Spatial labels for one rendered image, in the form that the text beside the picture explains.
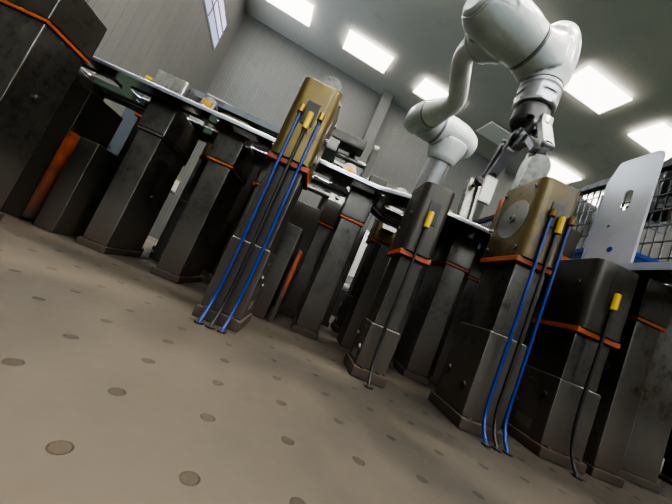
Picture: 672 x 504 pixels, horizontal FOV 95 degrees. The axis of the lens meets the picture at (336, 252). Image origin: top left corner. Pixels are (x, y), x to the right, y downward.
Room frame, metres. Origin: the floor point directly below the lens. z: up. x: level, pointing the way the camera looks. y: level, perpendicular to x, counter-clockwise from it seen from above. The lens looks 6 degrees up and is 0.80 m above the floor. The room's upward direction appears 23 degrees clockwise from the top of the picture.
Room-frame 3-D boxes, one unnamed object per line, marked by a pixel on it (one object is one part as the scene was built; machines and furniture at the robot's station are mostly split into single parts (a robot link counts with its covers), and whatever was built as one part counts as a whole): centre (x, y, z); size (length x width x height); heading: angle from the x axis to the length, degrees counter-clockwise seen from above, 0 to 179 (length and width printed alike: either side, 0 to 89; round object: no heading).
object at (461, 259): (0.63, -0.22, 0.84); 0.12 x 0.05 x 0.29; 4
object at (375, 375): (0.44, -0.10, 0.84); 0.10 x 0.05 x 0.29; 4
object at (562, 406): (0.44, -0.37, 0.84); 0.12 x 0.07 x 0.28; 4
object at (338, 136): (0.82, 0.09, 0.94); 0.18 x 0.13 x 0.49; 94
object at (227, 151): (0.60, 0.26, 0.84); 0.12 x 0.05 x 0.29; 4
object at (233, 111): (0.92, 0.43, 1.16); 0.37 x 0.14 x 0.02; 94
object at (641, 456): (0.53, -0.57, 0.88); 0.08 x 0.08 x 0.36; 4
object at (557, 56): (0.64, -0.27, 1.47); 0.13 x 0.11 x 0.16; 109
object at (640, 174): (0.65, -0.55, 1.17); 0.12 x 0.01 x 0.34; 4
